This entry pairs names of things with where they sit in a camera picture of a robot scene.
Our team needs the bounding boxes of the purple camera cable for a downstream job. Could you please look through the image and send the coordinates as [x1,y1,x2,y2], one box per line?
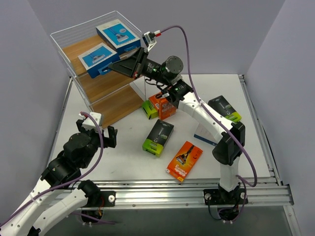
[155,25,258,222]
[0,111,116,228]

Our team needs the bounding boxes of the blue white Harry's box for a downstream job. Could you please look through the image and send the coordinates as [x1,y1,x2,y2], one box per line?
[194,124,218,146]

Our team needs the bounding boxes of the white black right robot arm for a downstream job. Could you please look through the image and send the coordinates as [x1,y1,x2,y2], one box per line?
[108,47,245,203]

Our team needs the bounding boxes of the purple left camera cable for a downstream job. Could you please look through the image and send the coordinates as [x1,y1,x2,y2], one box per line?
[0,111,116,228]

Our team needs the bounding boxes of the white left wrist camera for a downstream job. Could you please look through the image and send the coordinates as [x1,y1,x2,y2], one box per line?
[79,112,103,132]

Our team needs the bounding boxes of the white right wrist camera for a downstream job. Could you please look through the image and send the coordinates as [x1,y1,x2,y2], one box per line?
[142,30,161,52]

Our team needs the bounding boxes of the blue Harry's razor box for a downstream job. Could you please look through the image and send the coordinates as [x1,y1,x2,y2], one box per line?
[78,43,120,79]
[96,19,141,55]

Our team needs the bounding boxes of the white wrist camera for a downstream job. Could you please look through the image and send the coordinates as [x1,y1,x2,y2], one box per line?
[142,30,161,52]
[79,112,103,132]

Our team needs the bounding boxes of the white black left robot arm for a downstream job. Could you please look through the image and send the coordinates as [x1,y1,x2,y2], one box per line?
[0,118,118,236]

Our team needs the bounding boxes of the white wire wooden shelf rack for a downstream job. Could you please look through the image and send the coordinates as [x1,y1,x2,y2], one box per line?
[50,11,146,128]

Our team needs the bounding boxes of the green black Gillette Labs box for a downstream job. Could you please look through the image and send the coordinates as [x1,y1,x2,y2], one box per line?
[142,119,174,157]
[141,100,158,119]
[208,95,242,122]

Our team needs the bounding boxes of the orange Gillette Fusion5 box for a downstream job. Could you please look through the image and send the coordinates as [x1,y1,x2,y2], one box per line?
[165,141,203,182]
[157,98,176,120]

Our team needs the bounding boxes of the orange Gillette cartridge box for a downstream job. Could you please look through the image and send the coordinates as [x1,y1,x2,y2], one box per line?
[149,92,163,110]

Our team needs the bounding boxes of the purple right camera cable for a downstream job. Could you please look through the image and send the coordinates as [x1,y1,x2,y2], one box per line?
[155,25,258,222]

